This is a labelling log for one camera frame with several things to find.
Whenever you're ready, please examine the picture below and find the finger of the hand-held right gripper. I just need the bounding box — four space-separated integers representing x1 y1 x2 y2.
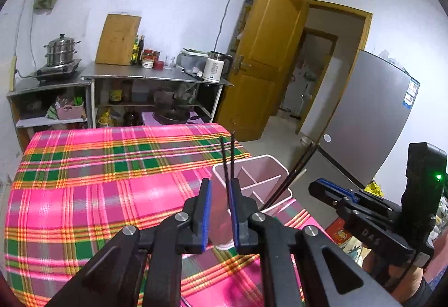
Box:
308 182 354 213
313 178 361 201

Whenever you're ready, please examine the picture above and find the brown clay pot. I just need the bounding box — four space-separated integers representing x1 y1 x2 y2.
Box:
154 86 176 108

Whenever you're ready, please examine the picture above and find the person's right forearm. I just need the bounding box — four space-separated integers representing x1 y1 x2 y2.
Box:
364 247 438 307

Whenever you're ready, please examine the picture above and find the pink storage basket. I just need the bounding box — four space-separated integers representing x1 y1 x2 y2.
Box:
56 104 86 120

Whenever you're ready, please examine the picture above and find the black wok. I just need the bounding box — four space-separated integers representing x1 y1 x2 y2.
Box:
153 107 200 126

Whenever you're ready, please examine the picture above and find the grey wall cable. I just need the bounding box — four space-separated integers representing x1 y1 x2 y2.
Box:
214 0 246 53

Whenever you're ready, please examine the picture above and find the steel kitchen table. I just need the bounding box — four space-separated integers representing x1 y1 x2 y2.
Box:
81 61 234 129

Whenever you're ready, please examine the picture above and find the white plastic box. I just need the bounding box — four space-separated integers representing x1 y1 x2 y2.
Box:
176 48 211 75

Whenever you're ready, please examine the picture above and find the wooden cutting board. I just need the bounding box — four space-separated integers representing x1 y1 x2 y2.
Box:
95 14 142 66

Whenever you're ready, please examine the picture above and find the stainless steel steamer pot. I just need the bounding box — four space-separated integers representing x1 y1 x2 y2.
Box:
44 33 81 67

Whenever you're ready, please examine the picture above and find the gas stove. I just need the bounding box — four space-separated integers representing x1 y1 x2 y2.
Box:
33 60 82 84

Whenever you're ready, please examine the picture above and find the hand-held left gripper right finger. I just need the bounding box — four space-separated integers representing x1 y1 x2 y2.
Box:
227 177 403 307

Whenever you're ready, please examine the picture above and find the yellow wooden door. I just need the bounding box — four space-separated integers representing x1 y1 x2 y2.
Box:
213 0 309 143

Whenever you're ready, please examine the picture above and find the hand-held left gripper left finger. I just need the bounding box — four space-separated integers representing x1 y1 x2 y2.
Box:
45 177 212 307

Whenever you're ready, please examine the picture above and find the low metal shelf unit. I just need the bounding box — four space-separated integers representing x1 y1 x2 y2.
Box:
6 78 95 154

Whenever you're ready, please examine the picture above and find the yellow wooden door frame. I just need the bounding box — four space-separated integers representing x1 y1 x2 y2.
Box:
296 0 373 136

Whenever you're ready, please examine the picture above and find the silver refrigerator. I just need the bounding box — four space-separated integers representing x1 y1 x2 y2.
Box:
299 48 421 196

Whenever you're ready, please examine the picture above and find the white electric kettle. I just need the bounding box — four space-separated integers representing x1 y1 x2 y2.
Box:
204 51 233 83

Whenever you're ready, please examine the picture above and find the red lid jar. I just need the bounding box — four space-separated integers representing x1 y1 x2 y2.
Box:
141 49 155 69

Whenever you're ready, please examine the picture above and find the red cardboard box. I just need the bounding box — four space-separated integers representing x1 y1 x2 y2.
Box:
325 218 354 245

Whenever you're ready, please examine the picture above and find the yellow plastic bag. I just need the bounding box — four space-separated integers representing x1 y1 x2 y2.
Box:
364 181 384 197

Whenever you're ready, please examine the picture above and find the yellow cooking oil bottle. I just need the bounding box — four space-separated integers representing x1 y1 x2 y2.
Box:
98 107 121 128

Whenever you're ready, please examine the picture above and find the pink plastic utensil holder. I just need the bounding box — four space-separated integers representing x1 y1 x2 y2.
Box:
212 154 293 251

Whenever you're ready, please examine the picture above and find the dark glass jug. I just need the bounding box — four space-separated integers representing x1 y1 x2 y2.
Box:
123 107 143 126

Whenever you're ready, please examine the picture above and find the pink plaid tablecloth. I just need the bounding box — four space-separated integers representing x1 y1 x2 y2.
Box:
3 123 337 307

